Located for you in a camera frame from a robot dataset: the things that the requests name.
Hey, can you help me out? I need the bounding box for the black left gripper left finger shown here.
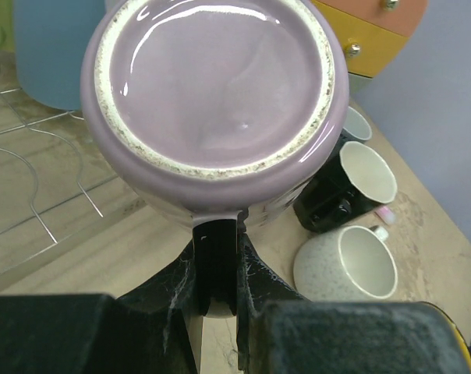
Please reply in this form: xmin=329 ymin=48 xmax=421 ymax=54
xmin=0 ymin=244 xmax=199 ymax=373

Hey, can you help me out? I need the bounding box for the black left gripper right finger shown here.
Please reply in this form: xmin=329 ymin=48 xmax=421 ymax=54
xmin=236 ymin=234 xmax=471 ymax=373

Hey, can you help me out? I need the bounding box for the black mug cream inside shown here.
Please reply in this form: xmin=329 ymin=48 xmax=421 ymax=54
xmin=293 ymin=141 xmax=398 ymax=234

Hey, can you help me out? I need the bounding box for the lilac mug black handle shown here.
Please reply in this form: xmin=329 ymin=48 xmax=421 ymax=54
xmin=80 ymin=1 xmax=349 ymax=318

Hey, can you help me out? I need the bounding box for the blue cup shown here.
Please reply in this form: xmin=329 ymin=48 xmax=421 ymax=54
xmin=12 ymin=0 xmax=105 ymax=111

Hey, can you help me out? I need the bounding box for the steel two-tier dish rack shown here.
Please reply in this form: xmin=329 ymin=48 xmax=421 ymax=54
xmin=0 ymin=55 xmax=136 ymax=275

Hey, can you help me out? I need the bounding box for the white mug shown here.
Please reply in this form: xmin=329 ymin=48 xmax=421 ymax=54
xmin=293 ymin=225 xmax=398 ymax=302

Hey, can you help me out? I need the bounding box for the pink marker pen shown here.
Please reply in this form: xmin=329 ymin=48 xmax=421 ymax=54
xmin=375 ymin=206 xmax=396 ymax=225

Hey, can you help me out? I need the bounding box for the grey mug near cabinet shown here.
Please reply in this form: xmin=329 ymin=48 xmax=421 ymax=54
xmin=340 ymin=107 xmax=372 ymax=143

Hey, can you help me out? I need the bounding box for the round cream drawer cabinet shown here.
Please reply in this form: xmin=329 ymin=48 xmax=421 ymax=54
xmin=313 ymin=0 xmax=428 ymax=94

